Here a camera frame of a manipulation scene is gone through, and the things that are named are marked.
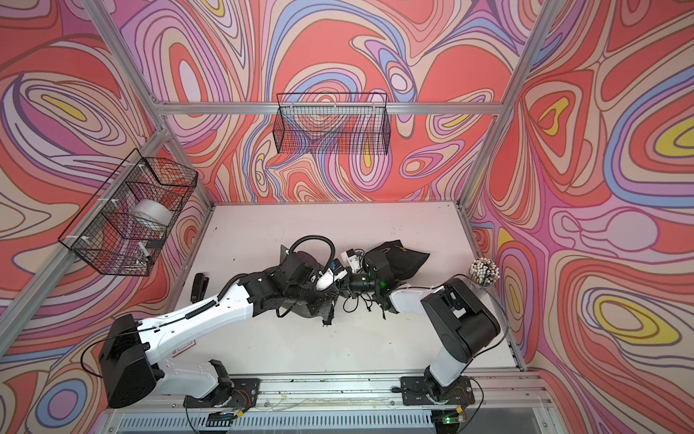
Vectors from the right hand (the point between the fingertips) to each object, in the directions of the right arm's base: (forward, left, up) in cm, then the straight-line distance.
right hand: (323, 290), depth 81 cm
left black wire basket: (+16, +57, +16) cm, 62 cm away
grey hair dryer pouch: (-6, +6, 0) cm, 8 cm away
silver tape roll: (+16, +47, +21) cm, 54 cm away
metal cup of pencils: (+1, -47, +6) cm, 48 cm away
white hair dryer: (-5, -2, +15) cm, 16 cm away
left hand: (-4, -5, +4) cm, 8 cm away
